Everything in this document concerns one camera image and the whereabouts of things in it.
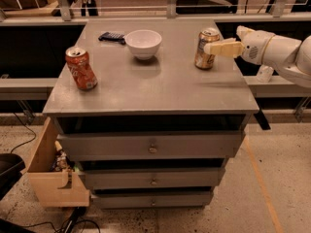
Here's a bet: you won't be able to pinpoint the black floor cable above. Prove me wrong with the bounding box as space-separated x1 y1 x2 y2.
10 113 38 154

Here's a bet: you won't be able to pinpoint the white bowl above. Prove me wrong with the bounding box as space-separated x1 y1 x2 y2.
124 29 162 60

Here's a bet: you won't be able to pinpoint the grey drawer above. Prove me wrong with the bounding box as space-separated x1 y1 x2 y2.
57 132 245 161
92 191 213 209
85 167 225 190

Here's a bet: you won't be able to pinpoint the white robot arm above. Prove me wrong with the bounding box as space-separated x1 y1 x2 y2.
204 25 311 88

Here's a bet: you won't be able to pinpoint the black chair edge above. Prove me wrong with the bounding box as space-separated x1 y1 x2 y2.
0 153 25 200

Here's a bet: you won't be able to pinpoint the wooden side bin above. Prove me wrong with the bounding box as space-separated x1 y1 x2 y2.
27 117 90 207

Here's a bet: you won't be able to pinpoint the middle grey drawer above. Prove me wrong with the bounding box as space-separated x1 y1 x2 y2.
85 167 225 190

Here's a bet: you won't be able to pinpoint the grey drawer cabinet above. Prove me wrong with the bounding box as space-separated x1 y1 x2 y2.
44 18 259 198

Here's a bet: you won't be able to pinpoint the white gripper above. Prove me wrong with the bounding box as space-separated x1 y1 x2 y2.
204 25 275 64

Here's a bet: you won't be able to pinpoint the clear sanitizer bottle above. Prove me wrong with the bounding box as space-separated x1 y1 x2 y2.
256 65 274 83

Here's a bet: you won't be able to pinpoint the gold orange soda can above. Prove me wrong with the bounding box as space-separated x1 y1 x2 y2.
193 27 221 71

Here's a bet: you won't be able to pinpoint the black remote-like device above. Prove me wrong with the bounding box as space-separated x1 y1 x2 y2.
98 32 125 45

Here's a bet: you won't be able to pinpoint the top grey drawer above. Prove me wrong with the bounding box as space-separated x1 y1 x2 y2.
57 132 245 161

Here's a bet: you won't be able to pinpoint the red coke can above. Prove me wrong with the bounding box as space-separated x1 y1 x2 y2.
65 47 97 90

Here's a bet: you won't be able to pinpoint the bottom grey drawer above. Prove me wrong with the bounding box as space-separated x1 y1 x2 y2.
92 191 213 209

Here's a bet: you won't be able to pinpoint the snack items in bin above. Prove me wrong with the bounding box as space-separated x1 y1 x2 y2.
51 141 73 172

